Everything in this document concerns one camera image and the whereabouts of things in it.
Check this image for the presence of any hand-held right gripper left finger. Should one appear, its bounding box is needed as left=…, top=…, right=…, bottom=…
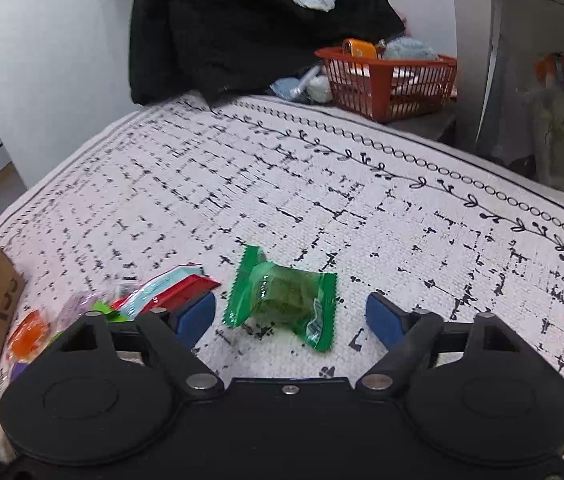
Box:
left=56, top=292, right=225, bottom=399

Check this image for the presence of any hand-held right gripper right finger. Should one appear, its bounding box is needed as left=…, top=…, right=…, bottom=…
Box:
left=356, top=292, right=528, bottom=402

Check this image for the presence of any green snack packet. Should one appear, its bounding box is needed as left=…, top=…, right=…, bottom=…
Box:
left=222, top=245, right=339, bottom=353

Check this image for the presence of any pale purple mochi packet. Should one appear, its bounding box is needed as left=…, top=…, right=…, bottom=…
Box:
left=54, top=287, right=113, bottom=333

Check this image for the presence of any red and teal snack packet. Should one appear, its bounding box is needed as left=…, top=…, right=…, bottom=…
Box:
left=111, top=263, right=223, bottom=322

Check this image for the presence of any white printed tablecloth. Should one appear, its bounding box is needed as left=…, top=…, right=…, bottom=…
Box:
left=0, top=92, right=564, bottom=466

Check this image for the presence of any orange snack packet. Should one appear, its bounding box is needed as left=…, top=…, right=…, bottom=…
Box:
left=0, top=310, right=50, bottom=401

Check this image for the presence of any grey side table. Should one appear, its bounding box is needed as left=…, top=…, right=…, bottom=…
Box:
left=312, top=100, right=457, bottom=146

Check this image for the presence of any red plastic basket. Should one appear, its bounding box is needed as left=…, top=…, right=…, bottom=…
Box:
left=314, top=46, right=458, bottom=123

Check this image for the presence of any light blue packet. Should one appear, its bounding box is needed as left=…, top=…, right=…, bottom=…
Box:
left=269, top=76, right=313, bottom=103

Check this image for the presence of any orange bottle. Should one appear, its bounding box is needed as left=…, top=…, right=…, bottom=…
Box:
left=342, top=38, right=377, bottom=61

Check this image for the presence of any blue fluffy item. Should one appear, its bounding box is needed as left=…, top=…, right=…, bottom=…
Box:
left=382, top=36, right=440, bottom=61

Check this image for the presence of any black coat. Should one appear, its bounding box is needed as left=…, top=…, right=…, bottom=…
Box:
left=128, top=0, right=407, bottom=107

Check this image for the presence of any grey cabinet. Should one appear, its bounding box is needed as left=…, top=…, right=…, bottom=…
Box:
left=449, top=0, right=564, bottom=201

